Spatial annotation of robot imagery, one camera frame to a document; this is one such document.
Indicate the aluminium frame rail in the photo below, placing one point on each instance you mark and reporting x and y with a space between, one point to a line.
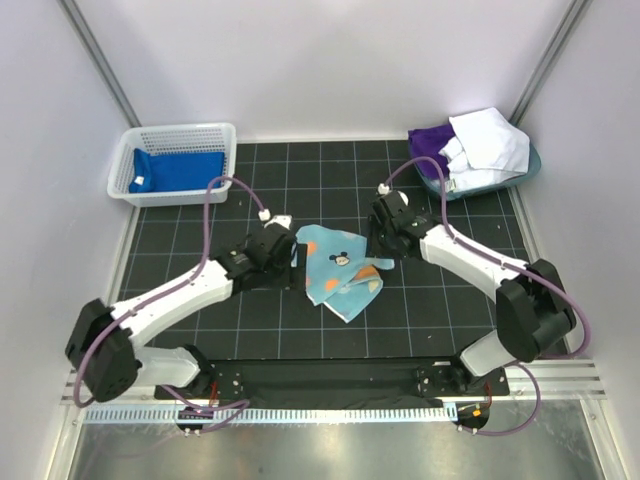
556 379

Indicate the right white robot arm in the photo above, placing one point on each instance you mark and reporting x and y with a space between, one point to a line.
533 311

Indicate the white towel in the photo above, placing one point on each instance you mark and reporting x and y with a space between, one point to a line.
485 151

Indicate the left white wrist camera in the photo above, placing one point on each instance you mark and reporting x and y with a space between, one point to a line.
268 219

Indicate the blue towel container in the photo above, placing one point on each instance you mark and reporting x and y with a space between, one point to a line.
432 186

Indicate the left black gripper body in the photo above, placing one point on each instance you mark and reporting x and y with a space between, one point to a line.
282 275

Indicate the purple towel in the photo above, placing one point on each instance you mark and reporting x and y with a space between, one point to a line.
429 142

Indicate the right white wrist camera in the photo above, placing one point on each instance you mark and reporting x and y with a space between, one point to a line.
385 190

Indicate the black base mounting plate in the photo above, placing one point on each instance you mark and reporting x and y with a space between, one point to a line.
273 382

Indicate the white slotted cable duct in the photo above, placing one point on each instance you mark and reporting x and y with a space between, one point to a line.
183 415

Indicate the black grid mat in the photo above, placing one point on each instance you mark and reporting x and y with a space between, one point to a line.
422 309

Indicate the blue microfiber towel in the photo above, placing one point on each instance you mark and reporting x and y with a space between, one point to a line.
174 172

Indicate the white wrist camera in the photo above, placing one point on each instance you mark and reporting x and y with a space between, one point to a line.
385 190
268 219

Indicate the light blue cartoon towel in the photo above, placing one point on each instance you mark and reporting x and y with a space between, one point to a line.
340 275

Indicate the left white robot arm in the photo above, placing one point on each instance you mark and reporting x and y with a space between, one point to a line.
109 345

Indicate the white perforated plastic basket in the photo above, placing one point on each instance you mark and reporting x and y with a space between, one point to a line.
207 137

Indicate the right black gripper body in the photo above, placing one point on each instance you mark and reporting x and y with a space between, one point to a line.
379 241

